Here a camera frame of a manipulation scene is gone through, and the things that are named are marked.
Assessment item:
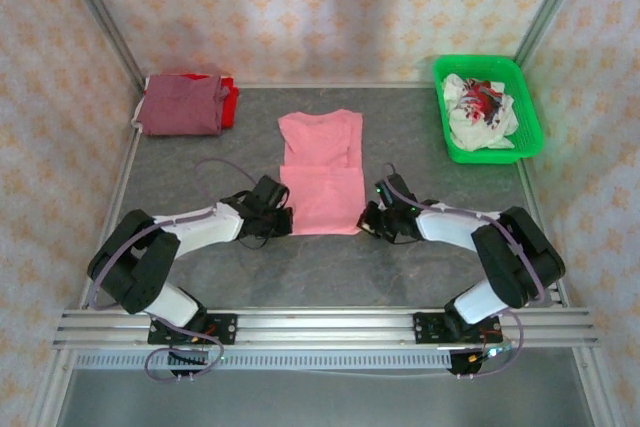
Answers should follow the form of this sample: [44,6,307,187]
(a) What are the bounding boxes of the red folded t-shirt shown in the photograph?
[179,72,240,129]

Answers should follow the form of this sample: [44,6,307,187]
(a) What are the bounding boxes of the pink t-shirt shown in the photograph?
[277,109,365,237]

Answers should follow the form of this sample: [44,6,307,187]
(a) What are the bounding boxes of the green plastic basket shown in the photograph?
[432,54,545,166]

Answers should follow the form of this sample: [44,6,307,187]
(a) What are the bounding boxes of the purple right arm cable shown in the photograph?
[382,162,546,379]

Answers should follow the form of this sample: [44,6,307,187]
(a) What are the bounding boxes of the black cable clamp bracket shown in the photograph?
[446,350,484,382]
[167,349,210,382]

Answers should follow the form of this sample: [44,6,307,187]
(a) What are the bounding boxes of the white printed t-shirt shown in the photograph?
[441,72,517,151]

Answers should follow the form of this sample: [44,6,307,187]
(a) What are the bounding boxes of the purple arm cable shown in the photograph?
[382,162,546,379]
[87,159,261,383]

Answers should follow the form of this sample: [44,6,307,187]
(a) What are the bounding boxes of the aluminium frame leg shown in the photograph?
[29,346,76,427]
[572,346,626,427]

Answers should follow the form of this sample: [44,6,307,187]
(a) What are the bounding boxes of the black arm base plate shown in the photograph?
[412,311,501,347]
[148,313,238,347]

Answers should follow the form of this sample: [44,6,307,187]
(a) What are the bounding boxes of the small circuit board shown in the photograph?
[477,344,516,361]

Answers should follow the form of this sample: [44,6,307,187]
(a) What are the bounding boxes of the slotted grey cable duct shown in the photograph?
[72,350,454,372]

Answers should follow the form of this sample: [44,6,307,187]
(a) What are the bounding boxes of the maroon folded t-shirt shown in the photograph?
[135,74,232,137]

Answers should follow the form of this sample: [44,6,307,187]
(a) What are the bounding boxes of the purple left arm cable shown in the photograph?
[87,159,261,383]

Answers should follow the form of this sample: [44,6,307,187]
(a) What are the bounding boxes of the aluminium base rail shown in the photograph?
[52,309,600,349]

